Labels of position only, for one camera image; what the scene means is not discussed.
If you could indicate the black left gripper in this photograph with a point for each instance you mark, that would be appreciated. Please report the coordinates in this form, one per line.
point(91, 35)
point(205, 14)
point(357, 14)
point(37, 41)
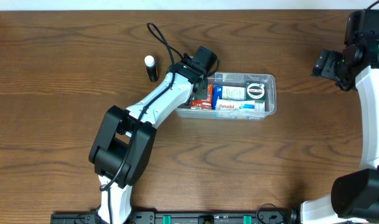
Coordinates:
point(200, 92)

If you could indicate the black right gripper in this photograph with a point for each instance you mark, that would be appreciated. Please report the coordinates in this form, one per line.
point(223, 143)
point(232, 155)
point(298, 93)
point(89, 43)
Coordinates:
point(327, 63)

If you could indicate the large blue white medicine box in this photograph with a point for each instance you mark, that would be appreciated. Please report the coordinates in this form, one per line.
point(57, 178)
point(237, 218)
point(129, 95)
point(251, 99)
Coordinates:
point(234, 93)

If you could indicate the red medicine box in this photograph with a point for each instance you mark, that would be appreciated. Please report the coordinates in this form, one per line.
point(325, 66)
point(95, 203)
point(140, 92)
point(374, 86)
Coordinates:
point(204, 104)

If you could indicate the white Panadol box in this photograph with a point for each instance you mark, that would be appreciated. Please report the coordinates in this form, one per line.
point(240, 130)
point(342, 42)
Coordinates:
point(232, 105)

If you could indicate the dark bottle white cap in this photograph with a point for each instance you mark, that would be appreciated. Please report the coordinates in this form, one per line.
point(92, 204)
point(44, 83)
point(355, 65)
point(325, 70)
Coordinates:
point(151, 68)

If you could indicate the green round-logo box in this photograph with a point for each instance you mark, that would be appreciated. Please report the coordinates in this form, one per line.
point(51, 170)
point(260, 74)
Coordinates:
point(255, 91)

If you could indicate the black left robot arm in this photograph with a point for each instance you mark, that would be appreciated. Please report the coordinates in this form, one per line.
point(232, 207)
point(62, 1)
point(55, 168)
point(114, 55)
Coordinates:
point(124, 141)

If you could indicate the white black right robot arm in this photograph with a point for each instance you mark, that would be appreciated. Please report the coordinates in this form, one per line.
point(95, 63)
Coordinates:
point(354, 197)

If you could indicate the clear plastic container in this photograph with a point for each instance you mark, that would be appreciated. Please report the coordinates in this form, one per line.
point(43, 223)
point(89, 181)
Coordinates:
point(238, 80)

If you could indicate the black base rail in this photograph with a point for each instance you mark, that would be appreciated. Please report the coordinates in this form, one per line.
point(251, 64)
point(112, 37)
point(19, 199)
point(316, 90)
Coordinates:
point(270, 216)

